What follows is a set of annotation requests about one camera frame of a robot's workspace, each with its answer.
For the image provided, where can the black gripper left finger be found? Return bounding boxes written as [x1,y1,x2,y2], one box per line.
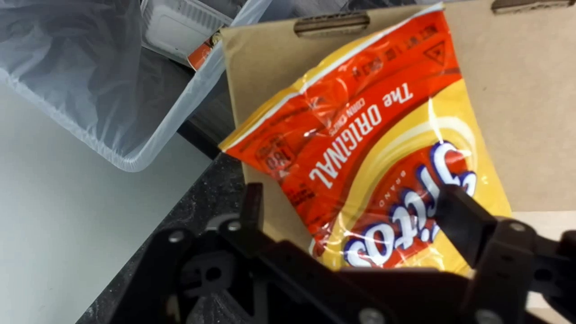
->
[218,183,313,282]

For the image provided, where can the yellow red chips wrapper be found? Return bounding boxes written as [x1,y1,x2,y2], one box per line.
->
[219,3,511,273]

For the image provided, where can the clear plastic bin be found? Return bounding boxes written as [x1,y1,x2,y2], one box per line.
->
[0,0,275,174]

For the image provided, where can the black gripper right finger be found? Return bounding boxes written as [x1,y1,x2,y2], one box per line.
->
[435,185,576,300]

